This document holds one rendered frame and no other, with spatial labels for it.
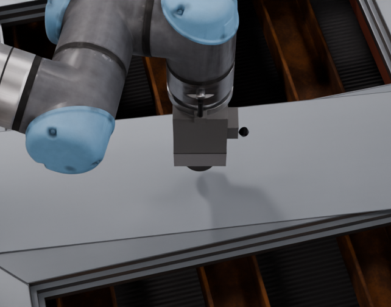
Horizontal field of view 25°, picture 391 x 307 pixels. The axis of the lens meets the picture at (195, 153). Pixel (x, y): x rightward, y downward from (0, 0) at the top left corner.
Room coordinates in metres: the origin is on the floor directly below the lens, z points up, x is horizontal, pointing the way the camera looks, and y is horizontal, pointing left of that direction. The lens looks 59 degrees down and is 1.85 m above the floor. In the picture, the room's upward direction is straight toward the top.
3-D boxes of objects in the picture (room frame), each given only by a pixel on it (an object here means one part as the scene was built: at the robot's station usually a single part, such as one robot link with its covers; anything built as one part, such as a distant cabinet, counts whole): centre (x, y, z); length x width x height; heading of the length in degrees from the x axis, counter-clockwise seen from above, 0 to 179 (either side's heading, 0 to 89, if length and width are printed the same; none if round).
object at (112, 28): (0.59, 0.10, 1.14); 0.11 x 0.11 x 0.08; 81
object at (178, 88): (0.58, -0.01, 1.06); 0.08 x 0.08 x 0.05
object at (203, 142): (0.58, -0.02, 0.98); 0.10 x 0.09 x 0.16; 90
